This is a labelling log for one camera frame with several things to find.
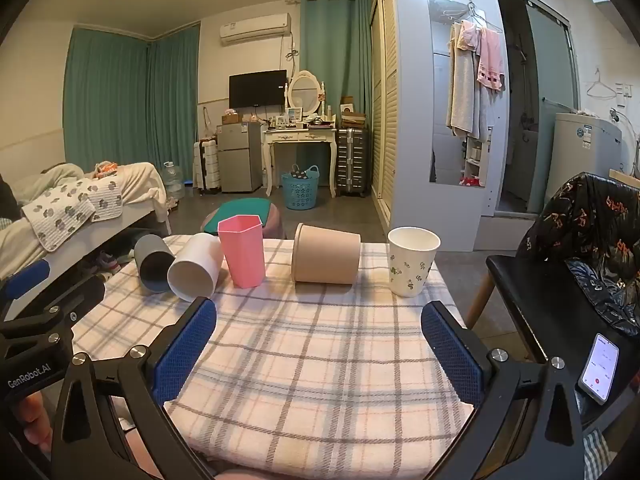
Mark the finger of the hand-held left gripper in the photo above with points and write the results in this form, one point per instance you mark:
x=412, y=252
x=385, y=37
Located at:
x=25, y=274
x=75, y=292

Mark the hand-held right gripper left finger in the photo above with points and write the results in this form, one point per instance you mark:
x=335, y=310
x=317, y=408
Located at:
x=182, y=355

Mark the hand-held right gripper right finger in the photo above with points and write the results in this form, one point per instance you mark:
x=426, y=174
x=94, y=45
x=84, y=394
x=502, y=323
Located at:
x=452, y=355

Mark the grey cup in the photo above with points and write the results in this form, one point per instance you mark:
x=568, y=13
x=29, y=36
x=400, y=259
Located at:
x=150, y=260

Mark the plain white cup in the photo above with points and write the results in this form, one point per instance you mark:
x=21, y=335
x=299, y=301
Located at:
x=195, y=270

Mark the white floral paper cup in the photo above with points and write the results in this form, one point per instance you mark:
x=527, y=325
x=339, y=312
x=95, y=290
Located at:
x=410, y=270

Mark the pink hexagonal cup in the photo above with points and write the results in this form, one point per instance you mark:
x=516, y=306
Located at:
x=245, y=260

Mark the beige cup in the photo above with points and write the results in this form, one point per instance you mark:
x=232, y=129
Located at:
x=325, y=257

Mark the person's left hand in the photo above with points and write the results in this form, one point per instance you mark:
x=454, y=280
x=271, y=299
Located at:
x=32, y=427

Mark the leaf patterned blanket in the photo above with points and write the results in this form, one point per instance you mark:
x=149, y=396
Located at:
x=60, y=210

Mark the black chair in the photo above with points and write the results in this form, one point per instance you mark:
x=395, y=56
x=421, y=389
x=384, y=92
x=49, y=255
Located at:
x=530, y=300

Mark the bed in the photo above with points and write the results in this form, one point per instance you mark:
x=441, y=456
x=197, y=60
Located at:
x=140, y=185

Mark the plaid tablecloth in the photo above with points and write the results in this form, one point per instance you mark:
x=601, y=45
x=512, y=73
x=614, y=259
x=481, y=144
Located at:
x=310, y=360

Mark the smartphone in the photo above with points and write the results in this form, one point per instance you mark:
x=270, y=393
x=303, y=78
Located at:
x=597, y=367

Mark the large water jug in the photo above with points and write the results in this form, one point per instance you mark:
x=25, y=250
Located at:
x=173, y=182

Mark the green cushion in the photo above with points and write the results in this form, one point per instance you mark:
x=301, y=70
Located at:
x=245, y=208

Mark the round stool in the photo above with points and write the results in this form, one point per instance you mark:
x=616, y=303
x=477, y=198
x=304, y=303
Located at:
x=276, y=225

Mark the checkered cloth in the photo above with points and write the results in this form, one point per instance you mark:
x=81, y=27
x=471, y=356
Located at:
x=595, y=455

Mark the white suitcase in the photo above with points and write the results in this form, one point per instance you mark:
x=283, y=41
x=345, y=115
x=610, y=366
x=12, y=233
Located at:
x=206, y=167

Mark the dark floral cloth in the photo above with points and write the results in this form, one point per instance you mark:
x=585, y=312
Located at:
x=590, y=220

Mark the wide teal curtain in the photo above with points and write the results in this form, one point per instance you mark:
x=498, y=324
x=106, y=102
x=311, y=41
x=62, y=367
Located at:
x=120, y=105

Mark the blue laundry basket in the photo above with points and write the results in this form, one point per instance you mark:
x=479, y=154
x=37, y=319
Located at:
x=300, y=195

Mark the silver fridge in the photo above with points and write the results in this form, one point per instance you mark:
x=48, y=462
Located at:
x=240, y=160

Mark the dark ribbed suitcase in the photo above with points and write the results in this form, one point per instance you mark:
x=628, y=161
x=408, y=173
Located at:
x=352, y=162

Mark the white washing machine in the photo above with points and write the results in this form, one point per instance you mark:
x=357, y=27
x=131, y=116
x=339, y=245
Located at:
x=575, y=160

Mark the white vanity table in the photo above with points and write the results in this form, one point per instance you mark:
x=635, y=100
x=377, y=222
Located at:
x=300, y=136

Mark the white wardrobe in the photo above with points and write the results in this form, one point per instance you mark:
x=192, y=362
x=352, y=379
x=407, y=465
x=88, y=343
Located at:
x=410, y=110

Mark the cardboard boxes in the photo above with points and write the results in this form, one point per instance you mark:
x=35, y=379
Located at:
x=352, y=115

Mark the grey towel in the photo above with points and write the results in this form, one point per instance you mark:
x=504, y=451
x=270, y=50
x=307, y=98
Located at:
x=462, y=90

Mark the black television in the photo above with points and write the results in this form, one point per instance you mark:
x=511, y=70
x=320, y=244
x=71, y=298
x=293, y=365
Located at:
x=257, y=88

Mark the sliding glass door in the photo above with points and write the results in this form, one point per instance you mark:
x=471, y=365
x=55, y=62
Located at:
x=547, y=85

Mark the oval vanity mirror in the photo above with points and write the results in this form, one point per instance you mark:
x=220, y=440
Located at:
x=304, y=92

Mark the pink towel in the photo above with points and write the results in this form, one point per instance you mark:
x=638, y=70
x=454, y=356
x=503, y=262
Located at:
x=491, y=65

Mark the white air conditioner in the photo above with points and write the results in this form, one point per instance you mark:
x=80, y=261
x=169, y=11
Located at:
x=255, y=27

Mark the narrow teal curtain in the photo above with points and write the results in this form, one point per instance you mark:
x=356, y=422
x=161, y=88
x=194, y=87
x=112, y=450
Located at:
x=340, y=55

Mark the wall mirror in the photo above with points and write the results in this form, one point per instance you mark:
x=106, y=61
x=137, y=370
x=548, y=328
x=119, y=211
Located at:
x=440, y=160

